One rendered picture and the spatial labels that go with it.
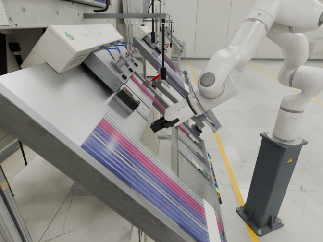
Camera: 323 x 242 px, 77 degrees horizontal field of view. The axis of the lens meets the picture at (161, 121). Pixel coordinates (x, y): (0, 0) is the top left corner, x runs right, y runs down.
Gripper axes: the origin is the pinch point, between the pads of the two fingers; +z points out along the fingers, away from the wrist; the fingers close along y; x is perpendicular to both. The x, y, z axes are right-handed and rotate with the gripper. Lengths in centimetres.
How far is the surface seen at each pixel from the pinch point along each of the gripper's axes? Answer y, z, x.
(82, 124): 28.2, 4.4, -20.0
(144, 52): -107, 9, -22
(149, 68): -462, 87, 26
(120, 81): 6.0, -1.1, -21.5
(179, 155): 3.5, -1.5, 13.9
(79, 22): -3.2, 1.7, -43.7
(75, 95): 21.4, 5.4, -26.0
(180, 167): 10.2, -1.6, 14.5
